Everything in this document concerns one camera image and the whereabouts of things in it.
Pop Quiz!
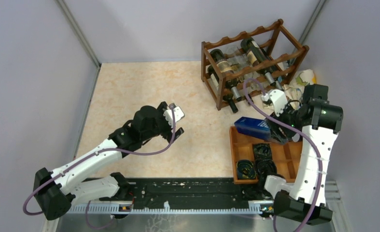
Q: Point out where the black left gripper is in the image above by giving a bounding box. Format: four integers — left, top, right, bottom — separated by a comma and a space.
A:
141, 101, 184, 144

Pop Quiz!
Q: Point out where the clear blue vodka bottle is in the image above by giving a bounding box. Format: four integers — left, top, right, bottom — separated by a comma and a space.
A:
234, 116, 271, 141

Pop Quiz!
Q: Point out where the square clear glass bottle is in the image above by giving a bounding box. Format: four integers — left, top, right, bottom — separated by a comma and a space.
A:
245, 72, 270, 91

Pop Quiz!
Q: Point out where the green wine bottle grey capsule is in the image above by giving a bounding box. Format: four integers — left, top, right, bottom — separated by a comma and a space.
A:
263, 56, 285, 92

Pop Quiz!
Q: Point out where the clear whisky bottle black label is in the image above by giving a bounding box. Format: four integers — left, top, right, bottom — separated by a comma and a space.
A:
231, 64, 256, 106

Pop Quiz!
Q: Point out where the green wine bottle dark label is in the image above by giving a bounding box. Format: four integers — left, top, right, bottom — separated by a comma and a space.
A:
210, 49, 242, 101

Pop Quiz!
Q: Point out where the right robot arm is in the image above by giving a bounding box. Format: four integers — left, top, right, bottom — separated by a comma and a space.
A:
257, 84, 344, 225

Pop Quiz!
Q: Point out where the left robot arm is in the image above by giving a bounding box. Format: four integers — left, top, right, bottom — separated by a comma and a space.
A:
23, 101, 185, 220

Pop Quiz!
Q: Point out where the wooden wine rack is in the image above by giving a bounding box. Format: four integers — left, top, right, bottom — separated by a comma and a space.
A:
201, 19, 309, 112

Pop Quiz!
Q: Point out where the wooden compartment tray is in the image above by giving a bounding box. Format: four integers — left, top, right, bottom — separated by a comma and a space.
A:
229, 126, 303, 184

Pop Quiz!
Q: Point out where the rolled green patterned tie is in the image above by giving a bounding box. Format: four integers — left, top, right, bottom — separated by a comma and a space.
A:
253, 143, 272, 160

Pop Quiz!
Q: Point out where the rolled dark striped tie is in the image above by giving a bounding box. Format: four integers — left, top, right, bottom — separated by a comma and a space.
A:
255, 159, 277, 177

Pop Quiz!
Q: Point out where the dinosaur print cloth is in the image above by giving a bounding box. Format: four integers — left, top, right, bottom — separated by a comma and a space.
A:
261, 69, 317, 113

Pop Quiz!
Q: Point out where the rolled dark patterned tie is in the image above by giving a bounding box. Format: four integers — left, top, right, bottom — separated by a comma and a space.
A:
236, 159, 257, 180

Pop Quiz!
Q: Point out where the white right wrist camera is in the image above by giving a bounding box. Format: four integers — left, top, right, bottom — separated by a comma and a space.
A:
261, 89, 288, 116

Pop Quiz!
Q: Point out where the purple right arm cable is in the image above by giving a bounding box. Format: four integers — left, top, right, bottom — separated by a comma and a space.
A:
242, 78, 324, 232

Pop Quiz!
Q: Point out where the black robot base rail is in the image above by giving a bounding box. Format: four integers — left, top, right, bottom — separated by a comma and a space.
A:
100, 177, 271, 210

